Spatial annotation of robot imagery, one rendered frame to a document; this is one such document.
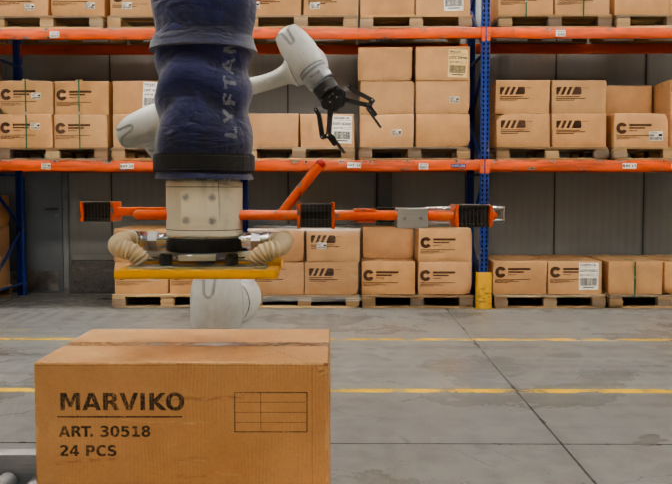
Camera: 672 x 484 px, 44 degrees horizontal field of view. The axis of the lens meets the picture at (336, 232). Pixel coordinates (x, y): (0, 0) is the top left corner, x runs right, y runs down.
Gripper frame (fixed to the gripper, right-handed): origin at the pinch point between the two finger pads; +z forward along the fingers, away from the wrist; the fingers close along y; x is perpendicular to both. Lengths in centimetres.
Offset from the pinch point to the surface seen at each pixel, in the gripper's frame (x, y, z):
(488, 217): -63, 16, 43
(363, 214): -68, -6, 27
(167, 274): -87, -45, 15
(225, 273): -84, -35, 22
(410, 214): -66, 2, 33
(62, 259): 701, -423, -226
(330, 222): -71, -13, 24
